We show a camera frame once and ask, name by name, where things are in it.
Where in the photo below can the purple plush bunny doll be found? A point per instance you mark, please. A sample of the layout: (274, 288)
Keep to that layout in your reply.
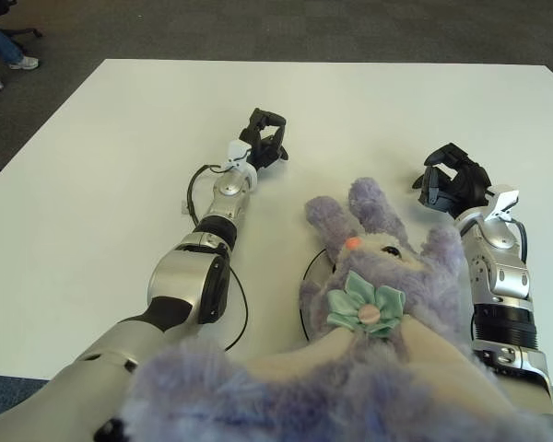
(373, 368)

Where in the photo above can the blue jeans leg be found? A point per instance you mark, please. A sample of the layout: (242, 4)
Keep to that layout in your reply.
(2, 41)

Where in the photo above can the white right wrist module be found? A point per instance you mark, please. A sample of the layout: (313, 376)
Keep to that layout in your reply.
(504, 200)

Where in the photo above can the black chair base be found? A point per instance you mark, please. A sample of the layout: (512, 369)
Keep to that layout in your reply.
(20, 33)

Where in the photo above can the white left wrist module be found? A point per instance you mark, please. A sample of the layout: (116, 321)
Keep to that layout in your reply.
(237, 152)

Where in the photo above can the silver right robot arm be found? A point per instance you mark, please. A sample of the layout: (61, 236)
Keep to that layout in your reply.
(502, 276)

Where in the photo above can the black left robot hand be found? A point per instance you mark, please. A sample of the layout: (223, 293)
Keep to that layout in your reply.
(265, 147)

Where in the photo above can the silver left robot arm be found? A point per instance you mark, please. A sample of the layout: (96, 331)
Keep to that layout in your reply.
(175, 276)

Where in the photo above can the white plate black rim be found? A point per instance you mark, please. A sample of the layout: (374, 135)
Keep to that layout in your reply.
(315, 271)

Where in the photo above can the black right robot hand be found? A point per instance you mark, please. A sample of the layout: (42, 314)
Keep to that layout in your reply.
(465, 184)

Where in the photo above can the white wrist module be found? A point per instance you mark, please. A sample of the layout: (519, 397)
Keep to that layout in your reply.
(237, 152)
(504, 200)

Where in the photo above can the white sneaker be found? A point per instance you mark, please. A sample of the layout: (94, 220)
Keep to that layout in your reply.
(24, 62)

